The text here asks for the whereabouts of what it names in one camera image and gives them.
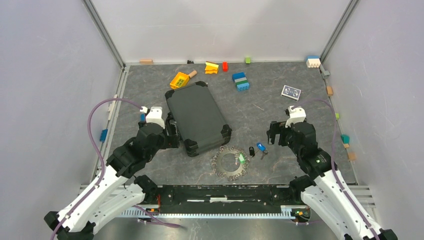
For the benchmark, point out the blue green stacked bricks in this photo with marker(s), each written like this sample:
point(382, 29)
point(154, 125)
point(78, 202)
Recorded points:
point(240, 81)

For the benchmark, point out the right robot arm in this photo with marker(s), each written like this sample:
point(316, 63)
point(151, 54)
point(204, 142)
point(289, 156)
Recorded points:
point(323, 187)

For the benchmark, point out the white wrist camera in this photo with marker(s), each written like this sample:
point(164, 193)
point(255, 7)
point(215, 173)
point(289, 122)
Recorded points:
point(153, 115)
point(295, 114)

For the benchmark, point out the teal block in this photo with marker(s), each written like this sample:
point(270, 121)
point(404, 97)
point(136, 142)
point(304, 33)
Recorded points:
point(345, 138)

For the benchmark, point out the orange wooden block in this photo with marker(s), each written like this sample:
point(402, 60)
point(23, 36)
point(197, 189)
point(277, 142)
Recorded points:
point(329, 91)

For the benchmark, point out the yellow toy window block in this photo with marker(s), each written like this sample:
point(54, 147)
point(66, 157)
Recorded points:
point(180, 80)

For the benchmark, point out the white cable duct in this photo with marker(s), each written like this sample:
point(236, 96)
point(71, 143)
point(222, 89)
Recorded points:
point(133, 212)

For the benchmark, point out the grey brick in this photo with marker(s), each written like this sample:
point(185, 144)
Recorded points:
point(324, 73)

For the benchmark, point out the black key tag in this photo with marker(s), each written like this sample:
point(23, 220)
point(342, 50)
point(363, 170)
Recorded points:
point(252, 152)

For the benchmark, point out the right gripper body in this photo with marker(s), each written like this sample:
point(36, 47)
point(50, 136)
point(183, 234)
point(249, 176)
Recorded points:
point(279, 127)

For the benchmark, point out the red small block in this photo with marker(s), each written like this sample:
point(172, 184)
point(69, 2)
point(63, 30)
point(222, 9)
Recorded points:
point(225, 66)

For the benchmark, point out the green key tag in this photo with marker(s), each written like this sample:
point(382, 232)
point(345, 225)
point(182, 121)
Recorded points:
point(241, 159)

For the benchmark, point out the metal disc keyring with rings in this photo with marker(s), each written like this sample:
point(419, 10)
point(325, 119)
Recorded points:
point(225, 163)

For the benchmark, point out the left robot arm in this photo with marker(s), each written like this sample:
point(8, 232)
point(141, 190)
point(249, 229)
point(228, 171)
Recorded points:
point(93, 209)

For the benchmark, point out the blue block at left wall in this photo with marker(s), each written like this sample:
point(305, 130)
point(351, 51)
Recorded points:
point(103, 135)

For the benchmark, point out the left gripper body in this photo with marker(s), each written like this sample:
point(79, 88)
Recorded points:
point(171, 140)

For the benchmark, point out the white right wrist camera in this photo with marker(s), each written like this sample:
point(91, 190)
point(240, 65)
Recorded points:
point(295, 114)

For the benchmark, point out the dark grey hard case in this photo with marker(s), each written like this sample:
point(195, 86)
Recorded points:
point(200, 123)

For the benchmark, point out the wooden peg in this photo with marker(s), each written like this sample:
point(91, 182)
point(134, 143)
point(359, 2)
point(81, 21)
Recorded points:
point(192, 74)

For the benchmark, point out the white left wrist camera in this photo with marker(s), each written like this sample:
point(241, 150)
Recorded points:
point(153, 115)

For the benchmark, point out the blue key tag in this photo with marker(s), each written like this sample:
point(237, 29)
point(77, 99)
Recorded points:
point(263, 150)

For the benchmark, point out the yellow orange wedge blocks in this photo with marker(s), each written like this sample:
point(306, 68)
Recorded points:
point(211, 67)

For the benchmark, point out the tan block at right wall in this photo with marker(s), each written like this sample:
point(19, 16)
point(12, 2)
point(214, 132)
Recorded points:
point(351, 156)

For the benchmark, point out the blue playing card box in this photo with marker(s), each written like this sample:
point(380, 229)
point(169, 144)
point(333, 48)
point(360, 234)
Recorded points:
point(291, 92)

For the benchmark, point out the tan wooden block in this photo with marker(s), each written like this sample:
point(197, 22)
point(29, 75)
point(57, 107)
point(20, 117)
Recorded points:
point(146, 61)

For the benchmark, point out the white blue brick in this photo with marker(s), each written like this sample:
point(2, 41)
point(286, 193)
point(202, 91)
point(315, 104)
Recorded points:
point(313, 61)

